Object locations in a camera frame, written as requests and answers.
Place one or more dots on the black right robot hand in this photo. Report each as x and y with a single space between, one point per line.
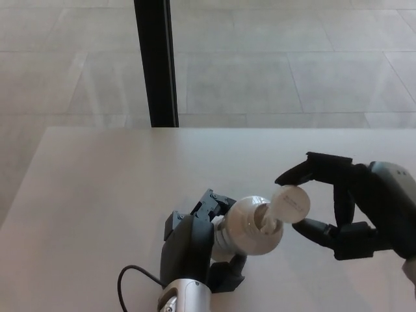
367 211

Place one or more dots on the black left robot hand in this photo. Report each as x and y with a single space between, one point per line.
188 247

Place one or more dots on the white plastic bottle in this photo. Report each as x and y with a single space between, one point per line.
247 230

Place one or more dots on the white round bottle cap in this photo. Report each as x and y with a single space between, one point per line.
291 204

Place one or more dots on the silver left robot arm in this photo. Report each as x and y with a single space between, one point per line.
183 295

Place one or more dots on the black vertical window post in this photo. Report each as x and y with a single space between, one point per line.
156 65

